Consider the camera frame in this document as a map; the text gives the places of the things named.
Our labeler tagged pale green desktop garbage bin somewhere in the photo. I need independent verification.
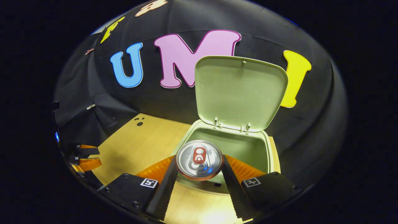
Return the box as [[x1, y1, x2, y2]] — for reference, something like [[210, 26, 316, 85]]
[[174, 55, 289, 195]]

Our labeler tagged wooden desktop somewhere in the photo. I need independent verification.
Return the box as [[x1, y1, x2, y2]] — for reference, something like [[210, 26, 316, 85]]
[[90, 113, 282, 224]]

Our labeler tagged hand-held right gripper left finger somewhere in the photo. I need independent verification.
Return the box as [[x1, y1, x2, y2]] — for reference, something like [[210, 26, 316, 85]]
[[99, 155, 178, 221]]

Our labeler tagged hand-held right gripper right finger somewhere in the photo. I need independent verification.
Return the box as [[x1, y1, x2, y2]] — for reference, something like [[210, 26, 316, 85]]
[[221, 155, 300, 220]]

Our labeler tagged black backdrop cloth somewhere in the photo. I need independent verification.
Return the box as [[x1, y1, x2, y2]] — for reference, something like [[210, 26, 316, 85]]
[[53, 0, 349, 187]]

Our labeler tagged red pop can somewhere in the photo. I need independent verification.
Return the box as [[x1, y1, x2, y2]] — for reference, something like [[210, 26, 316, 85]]
[[175, 140, 224, 181]]

